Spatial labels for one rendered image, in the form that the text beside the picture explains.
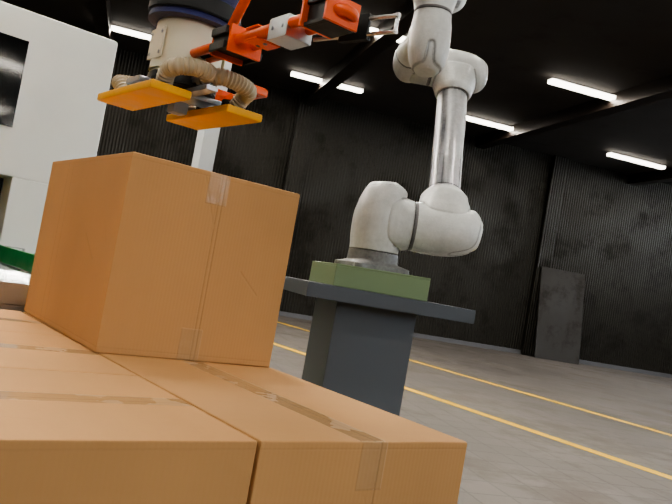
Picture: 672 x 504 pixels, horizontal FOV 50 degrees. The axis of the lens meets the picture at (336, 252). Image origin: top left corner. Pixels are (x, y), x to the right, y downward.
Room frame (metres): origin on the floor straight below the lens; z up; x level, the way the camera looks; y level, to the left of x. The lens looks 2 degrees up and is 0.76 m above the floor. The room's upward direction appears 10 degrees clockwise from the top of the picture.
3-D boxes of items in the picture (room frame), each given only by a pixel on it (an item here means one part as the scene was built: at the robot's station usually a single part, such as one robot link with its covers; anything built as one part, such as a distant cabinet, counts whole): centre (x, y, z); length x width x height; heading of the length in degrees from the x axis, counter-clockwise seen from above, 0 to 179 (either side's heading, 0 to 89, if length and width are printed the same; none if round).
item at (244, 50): (1.58, 0.30, 1.24); 0.10 x 0.08 x 0.06; 128
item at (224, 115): (1.83, 0.37, 1.13); 0.34 x 0.10 x 0.05; 38
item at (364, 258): (2.25, -0.11, 0.85); 0.22 x 0.18 x 0.06; 23
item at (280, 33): (1.41, 0.16, 1.23); 0.07 x 0.07 x 0.04; 38
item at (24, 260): (3.44, 1.37, 0.60); 1.60 x 0.11 x 0.09; 37
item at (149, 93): (1.72, 0.52, 1.13); 0.34 x 0.10 x 0.05; 38
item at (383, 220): (2.23, -0.12, 0.98); 0.18 x 0.16 x 0.22; 91
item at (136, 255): (1.77, 0.44, 0.74); 0.60 x 0.40 x 0.40; 36
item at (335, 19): (1.30, 0.09, 1.24); 0.08 x 0.07 x 0.05; 38
